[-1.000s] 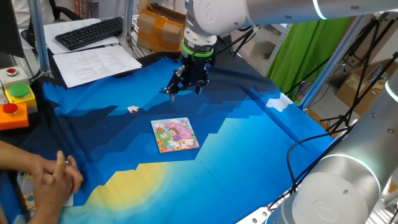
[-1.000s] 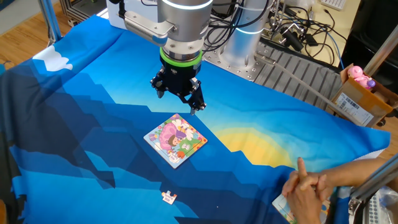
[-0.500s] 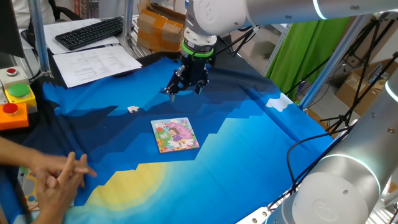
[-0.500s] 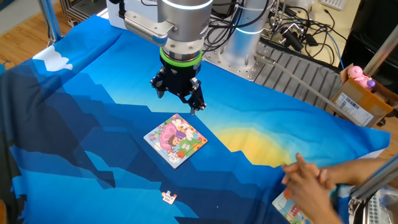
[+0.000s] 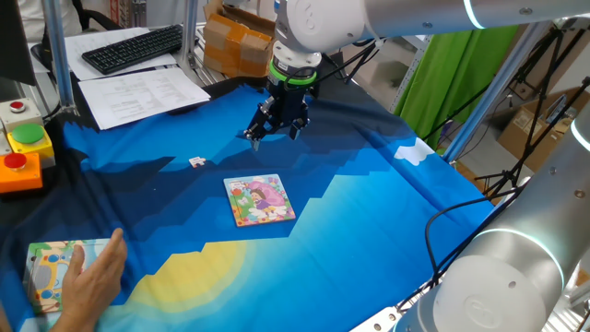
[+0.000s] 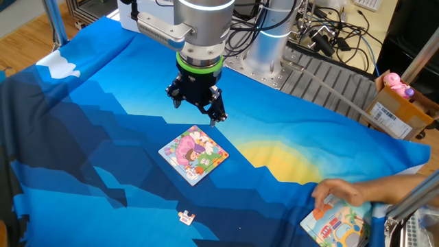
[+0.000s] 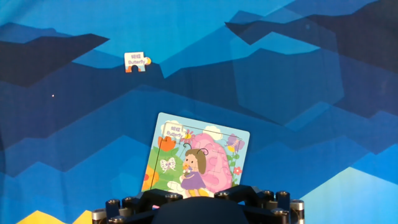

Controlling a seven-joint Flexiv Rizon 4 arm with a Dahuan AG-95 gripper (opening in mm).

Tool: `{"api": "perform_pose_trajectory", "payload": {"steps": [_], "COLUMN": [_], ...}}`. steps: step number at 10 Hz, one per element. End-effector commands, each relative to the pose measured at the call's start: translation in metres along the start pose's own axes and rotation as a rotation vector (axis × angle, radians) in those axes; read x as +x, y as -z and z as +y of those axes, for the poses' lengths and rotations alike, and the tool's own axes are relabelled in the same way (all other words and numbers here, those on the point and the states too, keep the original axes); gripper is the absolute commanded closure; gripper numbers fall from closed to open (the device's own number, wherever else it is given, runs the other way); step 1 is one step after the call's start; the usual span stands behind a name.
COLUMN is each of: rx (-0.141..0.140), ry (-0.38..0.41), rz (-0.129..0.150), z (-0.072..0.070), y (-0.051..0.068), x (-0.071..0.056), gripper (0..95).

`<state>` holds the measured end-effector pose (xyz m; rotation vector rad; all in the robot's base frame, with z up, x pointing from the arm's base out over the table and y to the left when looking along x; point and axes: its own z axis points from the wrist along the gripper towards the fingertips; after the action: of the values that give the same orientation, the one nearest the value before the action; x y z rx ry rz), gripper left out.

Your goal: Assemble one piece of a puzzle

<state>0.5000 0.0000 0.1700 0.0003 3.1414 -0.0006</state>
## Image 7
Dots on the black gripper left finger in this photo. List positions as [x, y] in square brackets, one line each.
[130, 208]

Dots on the blue landscape print tablecloth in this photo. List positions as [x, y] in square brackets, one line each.
[280, 109]

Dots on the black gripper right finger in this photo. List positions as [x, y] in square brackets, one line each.
[267, 205]

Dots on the butterfly label puzzle piece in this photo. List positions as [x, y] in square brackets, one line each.
[135, 59]

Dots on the butterfly girl puzzle board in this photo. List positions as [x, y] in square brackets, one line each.
[199, 155]

